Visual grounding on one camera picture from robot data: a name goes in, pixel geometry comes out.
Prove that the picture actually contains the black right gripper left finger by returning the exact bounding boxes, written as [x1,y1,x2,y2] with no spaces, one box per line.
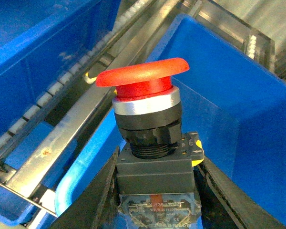
[50,146,120,229]

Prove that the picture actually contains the blue empty middle bin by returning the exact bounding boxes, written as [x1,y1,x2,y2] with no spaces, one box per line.
[0,0,120,142]

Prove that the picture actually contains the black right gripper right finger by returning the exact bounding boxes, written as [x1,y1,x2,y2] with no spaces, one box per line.
[195,158,286,229]

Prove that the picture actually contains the red button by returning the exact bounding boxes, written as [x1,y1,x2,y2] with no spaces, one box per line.
[96,58,204,229]

